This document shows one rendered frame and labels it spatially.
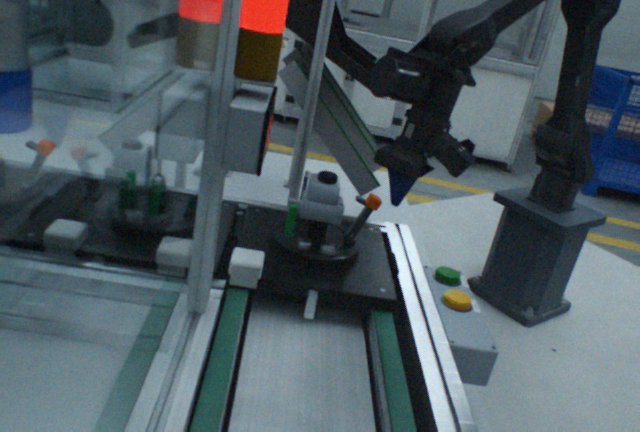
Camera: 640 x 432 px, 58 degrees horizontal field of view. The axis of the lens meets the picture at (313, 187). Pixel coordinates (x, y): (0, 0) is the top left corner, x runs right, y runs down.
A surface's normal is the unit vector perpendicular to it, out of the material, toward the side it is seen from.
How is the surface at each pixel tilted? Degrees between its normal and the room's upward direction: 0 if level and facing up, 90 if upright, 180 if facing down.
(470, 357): 90
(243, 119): 90
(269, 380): 0
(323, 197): 90
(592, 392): 0
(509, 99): 90
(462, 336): 0
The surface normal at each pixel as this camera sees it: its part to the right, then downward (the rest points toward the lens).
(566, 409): 0.18, -0.91
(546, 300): 0.59, 0.40
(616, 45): -0.15, 0.34
